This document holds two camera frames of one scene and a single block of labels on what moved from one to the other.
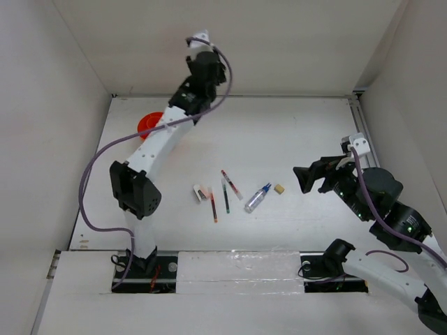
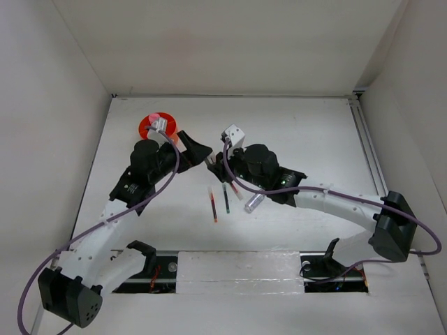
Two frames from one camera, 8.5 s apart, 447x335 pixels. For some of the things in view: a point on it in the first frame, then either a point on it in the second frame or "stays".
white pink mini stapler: x=200 y=192 → x=211 y=158
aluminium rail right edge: x=371 y=158 stays
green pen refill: x=225 y=196 stays
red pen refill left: x=215 y=216 stays
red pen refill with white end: x=232 y=186 stays
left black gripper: x=219 y=79 → x=195 y=153
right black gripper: x=325 y=166 → x=217 y=169
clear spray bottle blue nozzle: x=254 y=201 stays
